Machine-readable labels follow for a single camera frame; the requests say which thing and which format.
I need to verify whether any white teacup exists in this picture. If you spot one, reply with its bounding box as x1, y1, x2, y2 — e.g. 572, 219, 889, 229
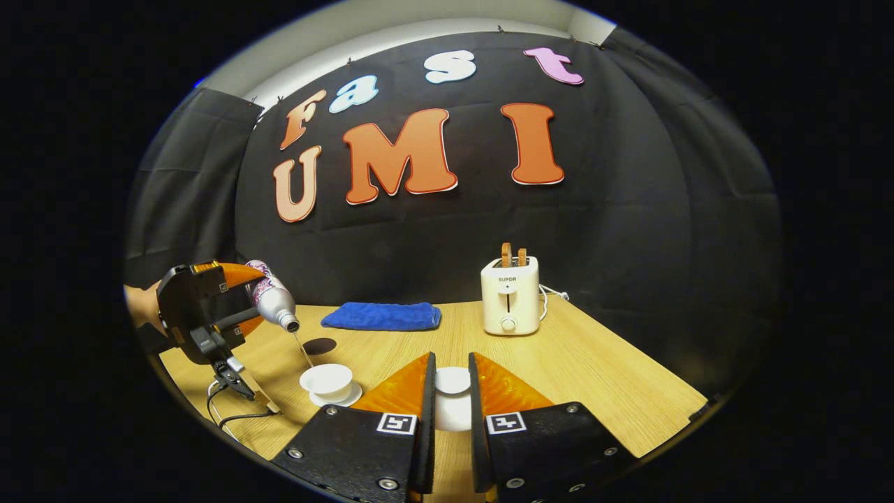
300, 363, 353, 403

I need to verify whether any white teacup lid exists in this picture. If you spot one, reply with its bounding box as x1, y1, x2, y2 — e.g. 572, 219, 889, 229
434, 366, 474, 432

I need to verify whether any white saucer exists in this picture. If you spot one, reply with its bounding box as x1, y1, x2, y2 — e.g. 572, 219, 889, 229
308, 381, 363, 408

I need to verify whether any silver water bottle red label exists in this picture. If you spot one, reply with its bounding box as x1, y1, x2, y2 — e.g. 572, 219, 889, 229
244, 260, 300, 333

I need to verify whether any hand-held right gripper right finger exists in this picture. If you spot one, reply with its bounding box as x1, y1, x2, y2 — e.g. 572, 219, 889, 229
468, 351, 640, 503

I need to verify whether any blue towel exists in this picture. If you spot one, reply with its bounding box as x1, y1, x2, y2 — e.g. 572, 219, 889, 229
321, 302, 442, 332

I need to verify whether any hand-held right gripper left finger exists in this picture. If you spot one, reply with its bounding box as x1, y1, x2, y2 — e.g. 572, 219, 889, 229
271, 351, 437, 502

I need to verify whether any white toaster cable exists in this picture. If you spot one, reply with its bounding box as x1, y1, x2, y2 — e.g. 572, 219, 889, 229
538, 284, 570, 322

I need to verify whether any black backdrop cloth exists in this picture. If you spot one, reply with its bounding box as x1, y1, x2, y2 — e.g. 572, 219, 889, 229
124, 28, 783, 395

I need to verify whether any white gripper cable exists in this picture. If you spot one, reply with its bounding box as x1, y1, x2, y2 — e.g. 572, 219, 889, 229
208, 383, 242, 442

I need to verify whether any white toaster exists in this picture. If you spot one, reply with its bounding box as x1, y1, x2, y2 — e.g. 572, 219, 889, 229
481, 256, 541, 336

